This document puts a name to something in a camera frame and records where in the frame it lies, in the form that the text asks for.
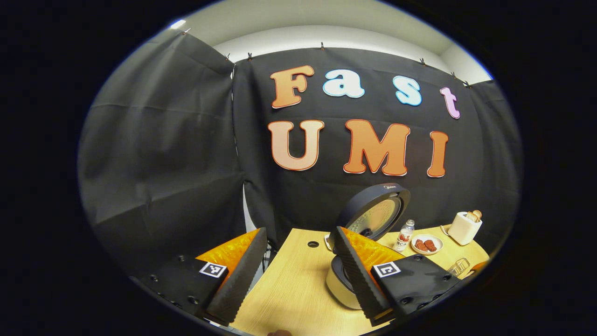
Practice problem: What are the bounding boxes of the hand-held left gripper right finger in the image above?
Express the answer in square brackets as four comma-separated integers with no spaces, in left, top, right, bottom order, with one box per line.
[330,226,462,327]

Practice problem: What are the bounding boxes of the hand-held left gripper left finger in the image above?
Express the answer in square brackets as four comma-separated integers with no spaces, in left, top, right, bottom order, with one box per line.
[140,227,268,327]

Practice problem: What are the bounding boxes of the dark grey rice cooker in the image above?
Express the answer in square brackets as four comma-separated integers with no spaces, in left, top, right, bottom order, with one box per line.
[324,183,412,311]

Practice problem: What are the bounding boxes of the white toaster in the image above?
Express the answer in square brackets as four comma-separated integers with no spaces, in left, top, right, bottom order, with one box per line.
[448,211,483,246]

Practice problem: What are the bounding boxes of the white round plate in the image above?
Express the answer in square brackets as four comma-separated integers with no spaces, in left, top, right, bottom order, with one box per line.
[411,234,444,256]

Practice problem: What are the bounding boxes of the clear plastic bottle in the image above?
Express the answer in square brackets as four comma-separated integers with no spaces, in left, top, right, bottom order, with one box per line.
[396,219,415,252]

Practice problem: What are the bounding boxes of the black backdrop cloth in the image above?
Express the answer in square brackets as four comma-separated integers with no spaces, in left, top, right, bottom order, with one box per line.
[77,29,522,280]

